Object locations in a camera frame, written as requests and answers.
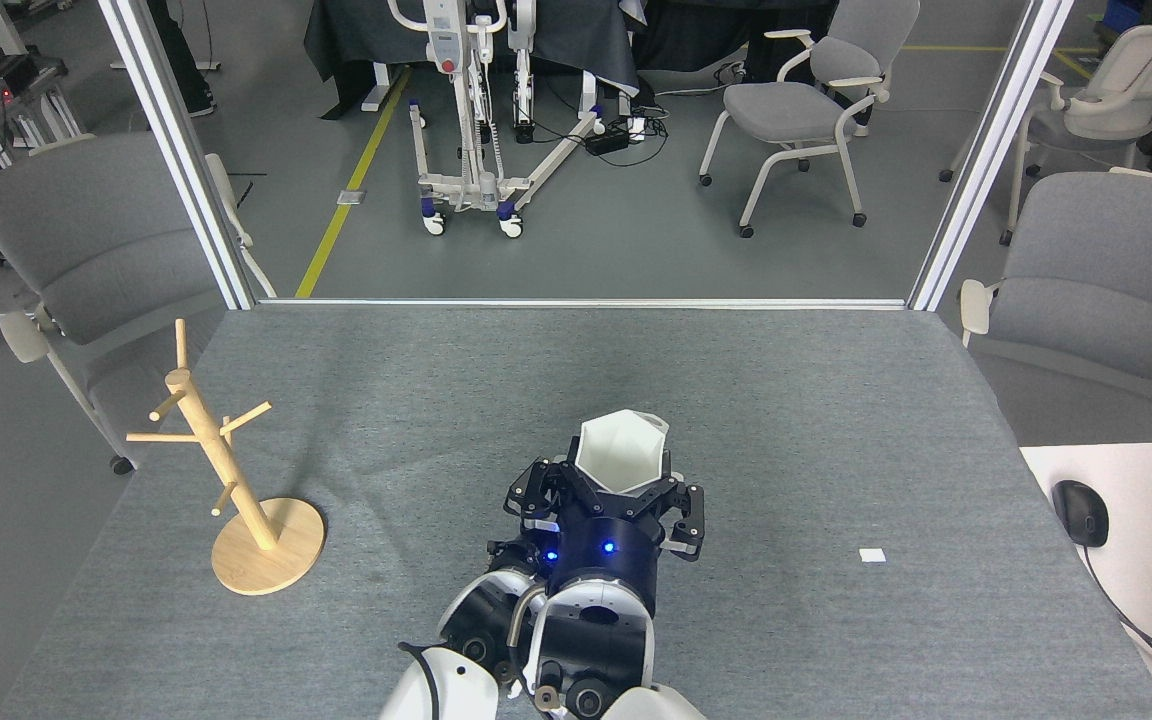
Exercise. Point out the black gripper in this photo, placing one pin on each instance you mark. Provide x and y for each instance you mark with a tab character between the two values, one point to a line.
611	555
526	555

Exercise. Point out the white hexagonal cup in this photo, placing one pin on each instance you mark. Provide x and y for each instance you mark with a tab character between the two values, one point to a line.
621	450

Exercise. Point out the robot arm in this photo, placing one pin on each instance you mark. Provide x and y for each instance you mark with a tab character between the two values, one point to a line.
596	640
456	685

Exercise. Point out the wooden cup rack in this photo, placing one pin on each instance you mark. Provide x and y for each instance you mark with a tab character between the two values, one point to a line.
276	560

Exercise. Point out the dark equipment rack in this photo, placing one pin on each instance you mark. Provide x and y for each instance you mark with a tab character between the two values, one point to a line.
11	90

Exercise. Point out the small white tag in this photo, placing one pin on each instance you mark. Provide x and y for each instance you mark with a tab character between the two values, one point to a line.
872	556

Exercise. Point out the white wheeled stand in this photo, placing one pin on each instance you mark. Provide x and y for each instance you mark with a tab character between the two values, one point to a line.
481	190

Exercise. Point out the metal floor plate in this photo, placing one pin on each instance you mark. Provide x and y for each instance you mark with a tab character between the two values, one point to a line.
351	197

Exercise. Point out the black power strip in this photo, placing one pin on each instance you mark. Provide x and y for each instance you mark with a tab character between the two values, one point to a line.
608	141

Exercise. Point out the black computer mouse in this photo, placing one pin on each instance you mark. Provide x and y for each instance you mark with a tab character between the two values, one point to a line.
1081	512

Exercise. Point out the dark draped table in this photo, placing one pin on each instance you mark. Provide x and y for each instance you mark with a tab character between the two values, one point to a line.
576	40

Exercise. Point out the white desk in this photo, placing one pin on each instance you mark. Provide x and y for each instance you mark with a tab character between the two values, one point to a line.
1136	480

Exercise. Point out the person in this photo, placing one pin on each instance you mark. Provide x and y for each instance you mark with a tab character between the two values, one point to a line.
181	50

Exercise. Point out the grey chair with white frame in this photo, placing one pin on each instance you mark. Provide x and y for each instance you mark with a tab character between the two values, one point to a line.
1106	290
96	240
786	110
1126	90

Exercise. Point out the silver frame post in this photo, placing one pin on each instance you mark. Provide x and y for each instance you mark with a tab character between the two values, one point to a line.
989	150
180	150

